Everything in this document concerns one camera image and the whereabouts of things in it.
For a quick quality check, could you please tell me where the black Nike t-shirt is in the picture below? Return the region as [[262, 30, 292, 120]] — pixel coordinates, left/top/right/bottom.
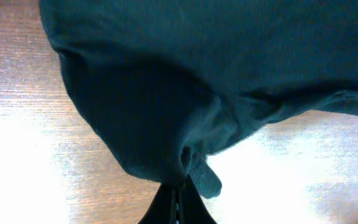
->
[[39, 0, 358, 198]]

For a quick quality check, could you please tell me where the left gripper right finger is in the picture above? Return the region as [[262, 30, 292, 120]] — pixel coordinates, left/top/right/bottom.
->
[[178, 176, 217, 224]]

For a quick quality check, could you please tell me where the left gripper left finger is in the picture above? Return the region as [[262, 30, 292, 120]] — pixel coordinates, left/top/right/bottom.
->
[[138, 184, 176, 224]]

